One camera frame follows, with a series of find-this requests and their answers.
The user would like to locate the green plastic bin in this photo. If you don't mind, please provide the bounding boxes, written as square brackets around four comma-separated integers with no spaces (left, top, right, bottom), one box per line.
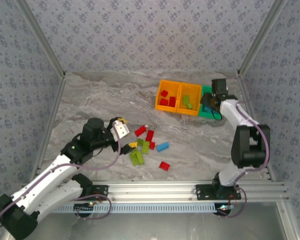
[198,84,226,119]

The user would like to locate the wide aluminium mounting rail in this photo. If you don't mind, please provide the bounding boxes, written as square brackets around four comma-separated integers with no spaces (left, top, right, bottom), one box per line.
[21,180,290,203]

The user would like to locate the light blue slotted cable duct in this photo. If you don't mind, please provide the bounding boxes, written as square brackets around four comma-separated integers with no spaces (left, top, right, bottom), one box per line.
[51,202,216,214]

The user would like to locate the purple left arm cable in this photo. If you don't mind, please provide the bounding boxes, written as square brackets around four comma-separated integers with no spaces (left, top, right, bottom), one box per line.
[0,131,121,230]

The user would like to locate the large blue lego brick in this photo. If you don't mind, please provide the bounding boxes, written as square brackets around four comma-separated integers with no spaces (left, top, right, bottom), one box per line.
[156,141,171,153]

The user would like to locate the small controller board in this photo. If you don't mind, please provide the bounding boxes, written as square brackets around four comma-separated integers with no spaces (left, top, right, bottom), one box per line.
[214,202,235,217]
[73,201,96,218]

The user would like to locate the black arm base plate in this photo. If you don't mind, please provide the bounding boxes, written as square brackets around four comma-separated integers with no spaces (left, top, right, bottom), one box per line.
[89,184,109,201]
[195,183,242,201]

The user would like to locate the orange plastic bin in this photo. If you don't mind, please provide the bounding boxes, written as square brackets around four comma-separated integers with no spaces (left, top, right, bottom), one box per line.
[176,82,203,116]
[154,79,183,114]

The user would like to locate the aluminium frame post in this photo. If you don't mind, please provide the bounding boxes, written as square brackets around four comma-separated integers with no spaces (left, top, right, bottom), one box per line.
[14,0,67,77]
[236,0,290,76]

